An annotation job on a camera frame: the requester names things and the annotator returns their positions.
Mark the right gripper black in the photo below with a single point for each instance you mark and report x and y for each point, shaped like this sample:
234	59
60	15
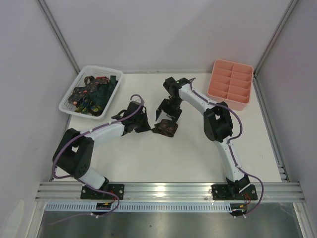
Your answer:
170	109

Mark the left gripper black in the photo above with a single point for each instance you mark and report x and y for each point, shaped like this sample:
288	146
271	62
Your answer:
140	121

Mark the dark brown floral tie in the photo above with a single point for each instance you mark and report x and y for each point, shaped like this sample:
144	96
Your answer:
166	128

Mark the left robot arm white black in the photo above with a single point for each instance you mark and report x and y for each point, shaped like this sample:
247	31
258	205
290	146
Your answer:
74	152

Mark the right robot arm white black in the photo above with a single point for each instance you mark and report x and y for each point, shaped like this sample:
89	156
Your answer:
217	125

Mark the dark green tie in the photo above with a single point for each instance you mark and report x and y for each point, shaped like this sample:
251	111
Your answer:
100	98

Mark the pink divided organizer tray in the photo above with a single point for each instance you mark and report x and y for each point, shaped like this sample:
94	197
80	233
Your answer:
231	82

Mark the white plastic basket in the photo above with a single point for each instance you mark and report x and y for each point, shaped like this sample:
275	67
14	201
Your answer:
82	108

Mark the white slotted cable duct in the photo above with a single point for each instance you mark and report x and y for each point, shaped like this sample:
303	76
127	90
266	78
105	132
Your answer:
97	207

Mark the right aluminium corner post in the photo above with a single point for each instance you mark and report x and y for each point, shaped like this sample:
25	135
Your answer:
281	25

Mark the aluminium corner post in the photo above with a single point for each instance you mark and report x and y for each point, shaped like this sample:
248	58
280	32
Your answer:
281	25
42	4

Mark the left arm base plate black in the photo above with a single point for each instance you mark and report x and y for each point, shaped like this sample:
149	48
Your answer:
90	194

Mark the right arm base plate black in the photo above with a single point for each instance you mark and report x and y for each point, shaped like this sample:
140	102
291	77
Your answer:
227	192

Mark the aluminium mounting rail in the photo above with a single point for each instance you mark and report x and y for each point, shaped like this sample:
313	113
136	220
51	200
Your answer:
167	192

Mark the left aluminium corner post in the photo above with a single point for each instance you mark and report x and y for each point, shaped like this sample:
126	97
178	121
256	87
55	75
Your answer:
42	4

